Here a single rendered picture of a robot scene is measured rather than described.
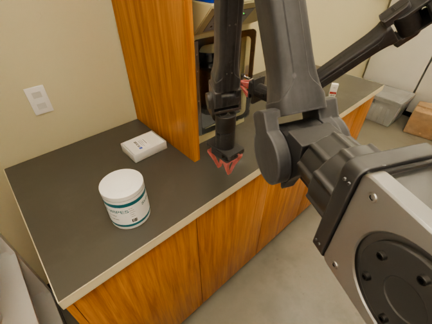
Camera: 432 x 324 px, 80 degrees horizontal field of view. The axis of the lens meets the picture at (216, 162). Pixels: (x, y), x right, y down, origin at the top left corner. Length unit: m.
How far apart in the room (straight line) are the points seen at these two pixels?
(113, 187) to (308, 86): 0.64
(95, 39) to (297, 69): 1.07
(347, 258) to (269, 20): 0.27
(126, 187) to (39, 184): 0.47
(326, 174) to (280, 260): 1.69
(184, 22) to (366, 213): 0.75
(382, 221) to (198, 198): 0.78
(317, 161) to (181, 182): 0.78
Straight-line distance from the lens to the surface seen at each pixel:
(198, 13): 0.94
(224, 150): 0.74
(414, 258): 0.21
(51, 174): 1.23
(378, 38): 0.92
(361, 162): 0.23
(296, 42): 0.34
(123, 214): 0.84
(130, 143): 1.20
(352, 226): 0.25
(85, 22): 1.29
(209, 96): 0.66
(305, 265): 1.96
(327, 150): 0.29
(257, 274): 1.86
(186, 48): 0.88
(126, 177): 0.85
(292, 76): 0.34
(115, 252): 0.87
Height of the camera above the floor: 1.64
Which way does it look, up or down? 40 degrees down
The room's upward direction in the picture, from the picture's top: straight up
